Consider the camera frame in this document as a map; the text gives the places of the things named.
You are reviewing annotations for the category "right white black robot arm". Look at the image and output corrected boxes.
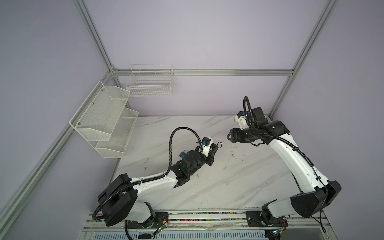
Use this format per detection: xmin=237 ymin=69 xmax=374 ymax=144
xmin=227 ymin=107 xmax=342 ymax=224

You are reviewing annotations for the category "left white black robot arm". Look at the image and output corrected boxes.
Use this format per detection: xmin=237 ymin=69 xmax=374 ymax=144
xmin=92 ymin=143 xmax=220 ymax=228

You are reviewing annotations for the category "large blue padlock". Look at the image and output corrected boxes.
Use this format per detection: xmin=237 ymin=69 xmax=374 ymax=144
xmin=179 ymin=151 xmax=188 ymax=159

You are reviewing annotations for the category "lower white mesh shelf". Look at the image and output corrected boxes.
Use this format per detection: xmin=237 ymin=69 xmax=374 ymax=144
xmin=96 ymin=108 xmax=139 ymax=159

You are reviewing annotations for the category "white mesh shelf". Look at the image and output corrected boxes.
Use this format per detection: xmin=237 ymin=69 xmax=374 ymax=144
xmin=69 ymin=82 xmax=130 ymax=142
xmin=96 ymin=108 xmax=139 ymax=159

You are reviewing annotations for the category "upper white mesh shelf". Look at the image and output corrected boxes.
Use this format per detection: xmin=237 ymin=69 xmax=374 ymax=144
xmin=69 ymin=82 xmax=130 ymax=142

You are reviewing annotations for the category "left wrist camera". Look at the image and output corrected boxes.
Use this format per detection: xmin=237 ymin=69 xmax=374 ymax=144
xmin=200 ymin=137 xmax=213 ymax=157

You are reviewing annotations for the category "left black corrugated cable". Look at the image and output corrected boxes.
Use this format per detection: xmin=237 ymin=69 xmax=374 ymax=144
xmin=163 ymin=126 xmax=202 ymax=176

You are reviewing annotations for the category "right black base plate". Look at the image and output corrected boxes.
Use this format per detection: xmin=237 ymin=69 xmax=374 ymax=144
xmin=246 ymin=211 xmax=288 ymax=228

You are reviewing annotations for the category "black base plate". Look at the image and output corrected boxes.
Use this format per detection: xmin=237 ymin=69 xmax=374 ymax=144
xmin=246 ymin=211 xmax=288 ymax=228
xmin=127 ymin=212 xmax=169 ymax=230

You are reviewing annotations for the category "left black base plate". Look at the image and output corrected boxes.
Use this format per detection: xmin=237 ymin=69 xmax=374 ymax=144
xmin=127 ymin=212 xmax=169 ymax=230

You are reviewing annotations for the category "white wire basket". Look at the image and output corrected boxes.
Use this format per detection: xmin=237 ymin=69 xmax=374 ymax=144
xmin=126 ymin=65 xmax=174 ymax=97

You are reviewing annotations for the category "aluminium mounting rail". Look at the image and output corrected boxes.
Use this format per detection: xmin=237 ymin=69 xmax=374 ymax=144
xmin=80 ymin=207 xmax=334 ymax=233

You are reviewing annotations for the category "aluminium frame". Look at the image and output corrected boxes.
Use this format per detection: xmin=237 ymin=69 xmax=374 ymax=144
xmin=1 ymin=1 xmax=338 ymax=232

